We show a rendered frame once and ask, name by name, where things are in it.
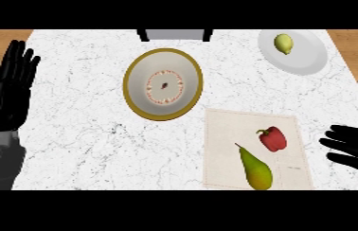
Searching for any yellow-green lemon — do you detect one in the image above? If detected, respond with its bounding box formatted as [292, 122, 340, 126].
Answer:
[272, 33, 294, 56]

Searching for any red bell pepper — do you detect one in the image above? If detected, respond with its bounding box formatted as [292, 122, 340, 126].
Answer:
[254, 126, 288, 152]

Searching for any gold-rimmed white bowl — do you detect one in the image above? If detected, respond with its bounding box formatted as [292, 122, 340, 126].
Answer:
[121, 47, 204, 122]

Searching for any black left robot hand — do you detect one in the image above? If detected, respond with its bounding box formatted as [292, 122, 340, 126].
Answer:
[0, 39, 41, 133]

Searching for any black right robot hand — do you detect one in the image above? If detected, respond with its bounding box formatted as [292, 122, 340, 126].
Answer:
[319, 124, 358, 170]

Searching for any white plate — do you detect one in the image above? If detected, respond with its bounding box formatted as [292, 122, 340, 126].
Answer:
[257, 29, 328, 77]

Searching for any green pear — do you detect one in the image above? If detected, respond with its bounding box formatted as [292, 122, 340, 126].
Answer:
[233, 142, 273, 191]

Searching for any beige placemat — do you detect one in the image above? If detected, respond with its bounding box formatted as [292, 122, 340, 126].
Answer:
[202, 107, 315, 190]

